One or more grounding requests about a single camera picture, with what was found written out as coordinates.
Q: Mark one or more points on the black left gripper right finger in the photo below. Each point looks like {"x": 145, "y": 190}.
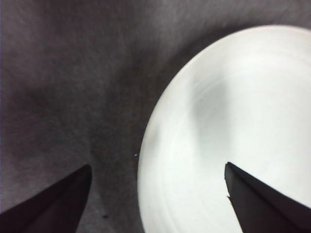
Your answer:
{"x": 267, "y": 211}

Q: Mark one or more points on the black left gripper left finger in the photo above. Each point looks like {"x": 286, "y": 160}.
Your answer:
{"x": 48, "y": 211}

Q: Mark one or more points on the white round plate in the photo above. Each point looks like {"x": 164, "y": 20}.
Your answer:
{"x": 243, "y": 109}

